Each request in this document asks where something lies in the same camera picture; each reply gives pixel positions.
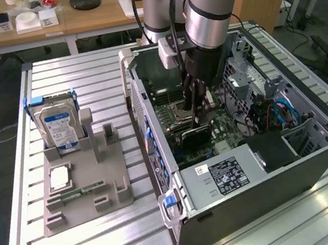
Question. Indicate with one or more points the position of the open black PC case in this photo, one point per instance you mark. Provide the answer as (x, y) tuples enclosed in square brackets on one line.
[(254, 207)]

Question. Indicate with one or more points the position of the hard disk with blue carrier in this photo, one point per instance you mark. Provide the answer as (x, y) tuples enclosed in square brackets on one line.
[(58, 127)]

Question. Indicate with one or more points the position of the CPU socket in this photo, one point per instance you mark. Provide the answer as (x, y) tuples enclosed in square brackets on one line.
[(179, 113)]

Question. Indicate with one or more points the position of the red packet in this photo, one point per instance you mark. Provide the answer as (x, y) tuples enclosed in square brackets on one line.
[(48, 1)]

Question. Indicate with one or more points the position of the grey metal disk bay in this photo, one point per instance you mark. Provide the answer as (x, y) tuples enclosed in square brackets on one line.
[(239, 88)]

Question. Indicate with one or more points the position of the grey power supply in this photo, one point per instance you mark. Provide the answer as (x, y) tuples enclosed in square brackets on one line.
[(197, 190)]

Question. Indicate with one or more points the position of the white booklet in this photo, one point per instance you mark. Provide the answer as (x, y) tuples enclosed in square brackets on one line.
[(127, 8)]

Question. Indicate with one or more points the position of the wooden desk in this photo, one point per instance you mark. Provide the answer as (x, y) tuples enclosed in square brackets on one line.
[(93, 20)]

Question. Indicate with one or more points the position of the graphics card with fan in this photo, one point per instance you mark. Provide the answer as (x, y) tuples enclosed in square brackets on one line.
[(196, 136)]

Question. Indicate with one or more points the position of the grey parts rack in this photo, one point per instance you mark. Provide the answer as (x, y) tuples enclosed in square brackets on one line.
[(87, 205)]

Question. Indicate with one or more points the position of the green RAM stick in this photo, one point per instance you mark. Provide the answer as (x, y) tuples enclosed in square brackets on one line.
[(79, 193)]

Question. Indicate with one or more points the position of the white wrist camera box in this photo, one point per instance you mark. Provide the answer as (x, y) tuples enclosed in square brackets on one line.
[(168, 55)]

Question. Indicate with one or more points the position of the blue case latch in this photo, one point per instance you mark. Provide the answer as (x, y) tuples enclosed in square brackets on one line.
[(169, 201)]

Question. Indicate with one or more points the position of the beige tape roll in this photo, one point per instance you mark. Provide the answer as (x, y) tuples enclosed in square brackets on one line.
[(12, 0)]

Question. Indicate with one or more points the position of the white labelled box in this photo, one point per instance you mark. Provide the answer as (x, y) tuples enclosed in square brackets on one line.
[(48, 18)]

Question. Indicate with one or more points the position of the green motherboard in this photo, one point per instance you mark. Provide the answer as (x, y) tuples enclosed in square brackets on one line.
[(222, 127)]

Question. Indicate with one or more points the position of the silver CPU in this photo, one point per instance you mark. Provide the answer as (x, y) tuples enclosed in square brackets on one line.
[(60, 178)]

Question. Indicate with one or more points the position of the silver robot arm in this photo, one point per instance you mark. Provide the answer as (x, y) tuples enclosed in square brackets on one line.
[(211, 1)]

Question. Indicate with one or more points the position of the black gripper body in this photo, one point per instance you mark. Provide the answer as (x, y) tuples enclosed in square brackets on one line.
[(203, 63)]

